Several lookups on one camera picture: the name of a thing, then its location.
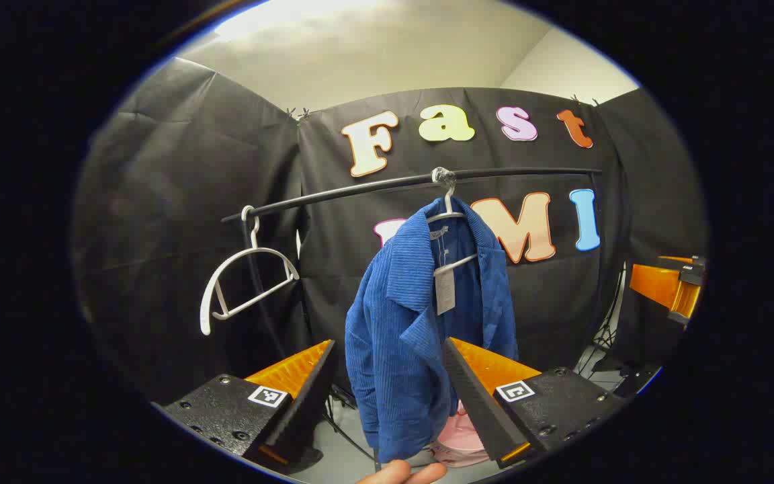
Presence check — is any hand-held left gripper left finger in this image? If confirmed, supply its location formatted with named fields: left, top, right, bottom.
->
left=152, top=339, right=336, bottom=475

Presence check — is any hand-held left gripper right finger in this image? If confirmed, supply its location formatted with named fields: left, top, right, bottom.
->
left=442, top=337, right=626, bottom=469

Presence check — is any blue corduroy jacket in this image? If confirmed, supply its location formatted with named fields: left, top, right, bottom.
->
left=345, top=196, right=519, bottom=465

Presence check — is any white plastic clothes hanger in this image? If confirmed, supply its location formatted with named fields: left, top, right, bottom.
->
left=425, top=176, right=479, bottom=277
left=200, top=205, right=300, bottom=336

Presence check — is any black tripod stand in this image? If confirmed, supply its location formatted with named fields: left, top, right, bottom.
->
left=574, top=266, right=630, bottom=377

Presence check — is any black backdrop cloth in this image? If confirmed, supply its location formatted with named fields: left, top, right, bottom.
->
left=71, top=57, right=709, bottom=404

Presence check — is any black clothes rail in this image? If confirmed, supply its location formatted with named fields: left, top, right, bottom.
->
left=221, top=167, right=606, bottom=377

